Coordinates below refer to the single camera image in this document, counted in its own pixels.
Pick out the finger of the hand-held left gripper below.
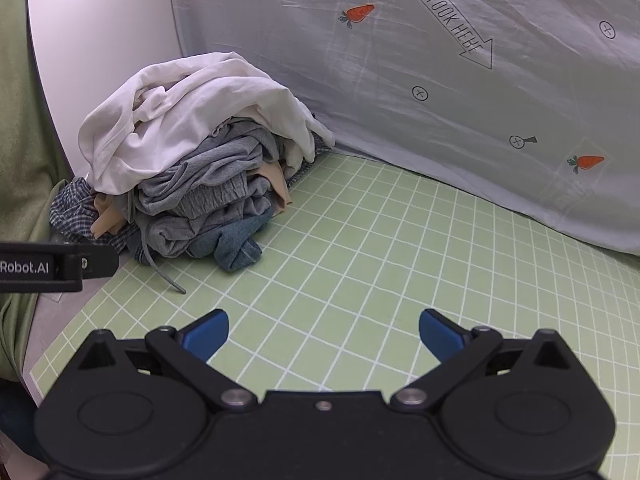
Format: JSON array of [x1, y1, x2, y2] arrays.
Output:
[[82, 245, 120, 279]]

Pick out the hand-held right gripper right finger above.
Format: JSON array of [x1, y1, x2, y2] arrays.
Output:
[[391, 309, 573, 413]]

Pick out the grey drawstring pants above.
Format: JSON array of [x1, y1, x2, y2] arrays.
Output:
[[131, 117, 282, 295]]

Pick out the blue denim garment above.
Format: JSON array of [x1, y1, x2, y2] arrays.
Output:
[[187, 207, 274, 273]]

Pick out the green grid mat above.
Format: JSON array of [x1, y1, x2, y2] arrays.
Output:
[[30, 147, 640, 480]]

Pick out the white garment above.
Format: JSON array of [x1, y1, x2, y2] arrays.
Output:
[[78, 52, 336, 195]]

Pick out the green cloth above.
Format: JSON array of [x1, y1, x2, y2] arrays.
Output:
[[0, 0, 77, 382]]

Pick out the grey carrot print bedsheet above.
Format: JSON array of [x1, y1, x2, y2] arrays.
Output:
[[165, 0, 640, 257]]

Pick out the beige garment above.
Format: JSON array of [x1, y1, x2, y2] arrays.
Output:
[[91, 156, 294, 240]]

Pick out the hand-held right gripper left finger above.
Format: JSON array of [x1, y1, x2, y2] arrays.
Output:
[[75, 309, 257, 413]]

